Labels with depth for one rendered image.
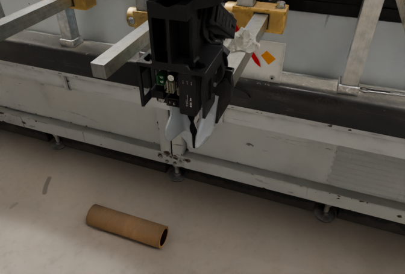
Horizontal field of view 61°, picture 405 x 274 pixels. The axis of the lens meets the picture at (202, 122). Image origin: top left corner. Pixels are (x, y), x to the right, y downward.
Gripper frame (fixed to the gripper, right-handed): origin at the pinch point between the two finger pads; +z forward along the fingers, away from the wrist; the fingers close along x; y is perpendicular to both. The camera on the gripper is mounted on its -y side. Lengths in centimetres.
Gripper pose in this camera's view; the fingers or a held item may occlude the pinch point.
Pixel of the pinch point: (196, 136)
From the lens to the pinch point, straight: 46.0
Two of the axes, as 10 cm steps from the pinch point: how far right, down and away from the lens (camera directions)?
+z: 0.0, 8.0, 6.0
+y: -3.2, 5.7, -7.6
